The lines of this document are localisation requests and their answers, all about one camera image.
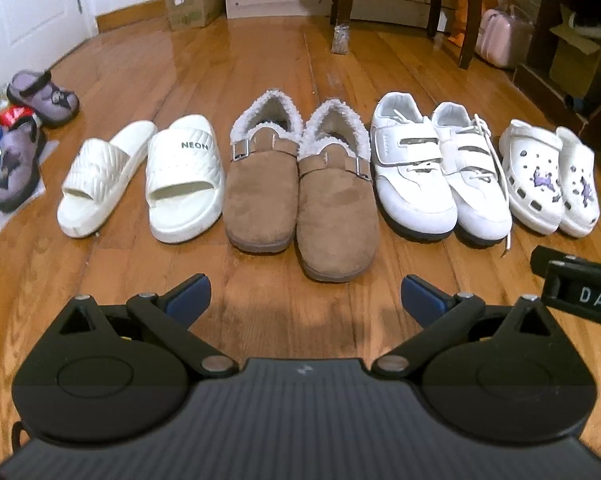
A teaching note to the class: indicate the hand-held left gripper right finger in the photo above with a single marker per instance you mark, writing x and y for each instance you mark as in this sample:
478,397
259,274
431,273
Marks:
423,297

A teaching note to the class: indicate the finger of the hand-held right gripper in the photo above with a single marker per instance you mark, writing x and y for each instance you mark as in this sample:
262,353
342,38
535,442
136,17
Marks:
539,259

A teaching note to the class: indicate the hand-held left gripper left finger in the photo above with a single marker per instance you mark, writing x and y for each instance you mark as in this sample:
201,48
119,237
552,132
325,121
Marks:
190,297

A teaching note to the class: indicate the white clog purple charms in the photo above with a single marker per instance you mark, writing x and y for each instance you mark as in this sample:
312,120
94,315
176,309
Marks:
525,165
575,175

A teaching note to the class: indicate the tan fleece-lined clog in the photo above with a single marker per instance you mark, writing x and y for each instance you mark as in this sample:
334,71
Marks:
330,220
260,200

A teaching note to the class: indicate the white NEON slide sandal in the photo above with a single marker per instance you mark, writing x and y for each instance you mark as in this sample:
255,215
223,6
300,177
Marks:
95,175

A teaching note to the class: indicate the black tube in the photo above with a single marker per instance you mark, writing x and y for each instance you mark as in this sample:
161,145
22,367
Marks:
575,102

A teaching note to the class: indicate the open cardboard box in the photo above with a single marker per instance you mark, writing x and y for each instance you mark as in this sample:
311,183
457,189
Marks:
575,60

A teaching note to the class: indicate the pink bag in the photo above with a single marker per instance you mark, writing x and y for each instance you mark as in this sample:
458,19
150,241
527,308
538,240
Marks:
500,40

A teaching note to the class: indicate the white plastic object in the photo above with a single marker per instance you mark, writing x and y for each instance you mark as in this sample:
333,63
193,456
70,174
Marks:
588,24

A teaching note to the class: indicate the red packet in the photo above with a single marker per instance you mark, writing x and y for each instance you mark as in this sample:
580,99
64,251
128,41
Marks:
15,115

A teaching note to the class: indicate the grey chair leg sock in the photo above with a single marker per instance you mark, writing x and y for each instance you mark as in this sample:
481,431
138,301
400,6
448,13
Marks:
340,39

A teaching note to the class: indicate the white door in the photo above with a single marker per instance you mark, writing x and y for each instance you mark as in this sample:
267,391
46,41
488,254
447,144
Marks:
40,0

